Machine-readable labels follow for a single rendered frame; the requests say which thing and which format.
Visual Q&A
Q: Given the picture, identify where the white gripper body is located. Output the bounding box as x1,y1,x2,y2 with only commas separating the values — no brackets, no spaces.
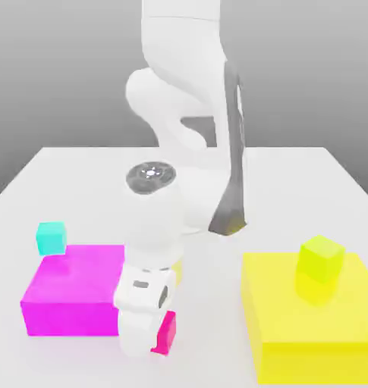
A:
118,308,162,358

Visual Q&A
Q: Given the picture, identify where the small pink cube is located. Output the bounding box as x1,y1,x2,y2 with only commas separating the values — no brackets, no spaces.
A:
149,310,178,356

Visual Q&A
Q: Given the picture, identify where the small yellow cube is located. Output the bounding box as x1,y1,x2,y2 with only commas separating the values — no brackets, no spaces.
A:
171,259,184,287

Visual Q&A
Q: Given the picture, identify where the small turquoise cube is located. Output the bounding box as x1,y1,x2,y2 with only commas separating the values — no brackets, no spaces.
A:
36,221,68,256

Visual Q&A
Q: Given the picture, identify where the small lime cube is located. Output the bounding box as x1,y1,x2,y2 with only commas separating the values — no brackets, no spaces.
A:
294,234,346,285

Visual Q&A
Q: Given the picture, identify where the large magenta box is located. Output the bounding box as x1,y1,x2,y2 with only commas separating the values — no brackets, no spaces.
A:
20,244,126,338

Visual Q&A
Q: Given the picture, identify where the large yellow box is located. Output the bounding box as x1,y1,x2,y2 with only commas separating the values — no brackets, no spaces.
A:
241,252,368,386

